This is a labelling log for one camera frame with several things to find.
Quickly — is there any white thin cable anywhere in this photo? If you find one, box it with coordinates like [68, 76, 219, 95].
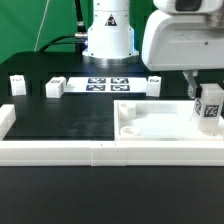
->
[33, 0, 52, 53]

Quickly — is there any white U-shaped obstacle fence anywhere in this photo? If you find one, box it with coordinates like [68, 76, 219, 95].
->
[0, 104, 224, 166]

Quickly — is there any white marker sheet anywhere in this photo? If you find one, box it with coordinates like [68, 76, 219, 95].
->
[65, 77, 147, 93]

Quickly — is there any white square tabletop part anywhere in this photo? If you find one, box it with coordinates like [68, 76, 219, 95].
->
[114, 100, 224, 141]

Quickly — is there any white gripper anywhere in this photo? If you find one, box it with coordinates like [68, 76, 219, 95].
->
[142, 10, 224, 99]

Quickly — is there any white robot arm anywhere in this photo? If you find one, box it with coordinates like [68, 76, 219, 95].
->
[142, 0, 224, 98]

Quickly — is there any black cable bundle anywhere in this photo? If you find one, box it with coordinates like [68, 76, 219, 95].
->
[39, 0, 90, 54]

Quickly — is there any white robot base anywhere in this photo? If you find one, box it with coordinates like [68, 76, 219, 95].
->
[82, 0, 139, 66]

